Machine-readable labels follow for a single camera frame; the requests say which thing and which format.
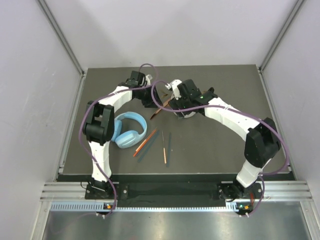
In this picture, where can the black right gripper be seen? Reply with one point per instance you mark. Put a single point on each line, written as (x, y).
(174, 103)

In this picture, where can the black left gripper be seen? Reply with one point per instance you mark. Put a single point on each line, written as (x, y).
(149, 103)

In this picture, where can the white divided round container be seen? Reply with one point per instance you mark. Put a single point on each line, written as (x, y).
(183, 115)

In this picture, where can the copper utensil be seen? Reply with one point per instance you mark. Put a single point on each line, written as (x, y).
(165, 105)

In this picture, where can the dark teal chopstick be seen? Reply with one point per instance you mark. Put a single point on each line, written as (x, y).
(149, 145)
(169, 149)

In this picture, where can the silver copper chopstick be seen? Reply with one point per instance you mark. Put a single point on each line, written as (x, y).
(164, 148)

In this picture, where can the orange chopstick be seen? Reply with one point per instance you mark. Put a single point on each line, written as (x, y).
(144, 142)

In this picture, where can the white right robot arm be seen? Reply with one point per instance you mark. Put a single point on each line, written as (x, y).
(261, 143)

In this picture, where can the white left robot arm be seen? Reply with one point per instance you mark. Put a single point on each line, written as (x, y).
(101, 126)

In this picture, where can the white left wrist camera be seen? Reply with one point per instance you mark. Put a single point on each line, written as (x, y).
(149, 77)

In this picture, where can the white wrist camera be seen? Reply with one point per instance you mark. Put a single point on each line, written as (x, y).
(173, 87)
(149, 77)

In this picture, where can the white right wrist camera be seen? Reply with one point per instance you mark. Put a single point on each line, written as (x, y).
(173, 87)

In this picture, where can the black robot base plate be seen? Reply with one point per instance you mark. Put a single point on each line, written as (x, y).
(171, 190)

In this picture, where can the aluminium frame rail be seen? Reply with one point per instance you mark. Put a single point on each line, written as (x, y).
(43, 5)

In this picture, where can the grey slotted cable duct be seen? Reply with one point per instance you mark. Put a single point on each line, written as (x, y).
(103, 207)

